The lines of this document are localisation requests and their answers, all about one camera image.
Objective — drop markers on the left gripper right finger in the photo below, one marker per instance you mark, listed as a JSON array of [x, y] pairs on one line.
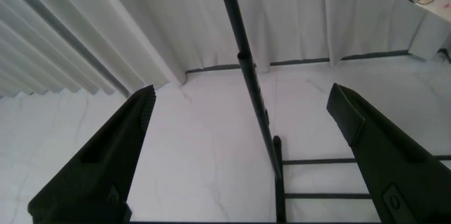
[[398, 167]]

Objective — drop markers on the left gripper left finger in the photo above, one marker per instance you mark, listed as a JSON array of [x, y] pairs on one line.
[[95, 185]]

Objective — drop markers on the black clothes rack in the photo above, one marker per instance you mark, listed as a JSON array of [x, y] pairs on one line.
[[246, 58]]

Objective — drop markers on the white curtain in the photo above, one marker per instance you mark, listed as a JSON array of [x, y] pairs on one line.
[[141, 23]]

